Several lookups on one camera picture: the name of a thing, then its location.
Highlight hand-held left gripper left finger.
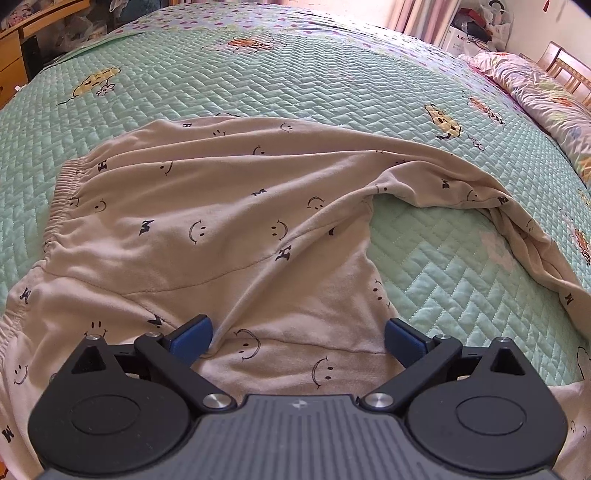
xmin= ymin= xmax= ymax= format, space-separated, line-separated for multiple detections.
xmin=69 ymin=315 xmax=237 ymax=412

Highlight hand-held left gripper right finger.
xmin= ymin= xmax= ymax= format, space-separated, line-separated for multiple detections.
xmin=360 ymin=318 xmax=527 ymax=411

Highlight beige smiley print pants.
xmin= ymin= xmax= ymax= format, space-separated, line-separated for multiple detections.
xmin=0 ymin=115 xmax=591 ymax=480

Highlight green quilted bee bedspread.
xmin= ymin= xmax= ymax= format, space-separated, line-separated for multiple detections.
xmin=0 ymin=0 xmax=591 ymax=398

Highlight floral pillow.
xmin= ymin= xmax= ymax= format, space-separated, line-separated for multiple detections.
xmin=462 ymin=50 xmax=591 ymax=185

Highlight white storage box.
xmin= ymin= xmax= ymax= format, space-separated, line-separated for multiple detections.
xmin=438 ymin=25 xmax=490 ymax=58

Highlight wooden headboard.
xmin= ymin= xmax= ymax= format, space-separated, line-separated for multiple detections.
xmin=538 ymin=41 xmax=591 ymax=100

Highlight pink curtain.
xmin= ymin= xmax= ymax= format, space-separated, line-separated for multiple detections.
xmin=388 ymin=0 xmax=462 ymax=47

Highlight clutter pile by curtain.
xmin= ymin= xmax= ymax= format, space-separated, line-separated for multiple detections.
xmin=478 ymin=0 xmax=515 ymax=51

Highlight wooden desk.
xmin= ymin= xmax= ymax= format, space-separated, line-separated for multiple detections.
xmin=0 ymin=0 xmax=93 ymax=109

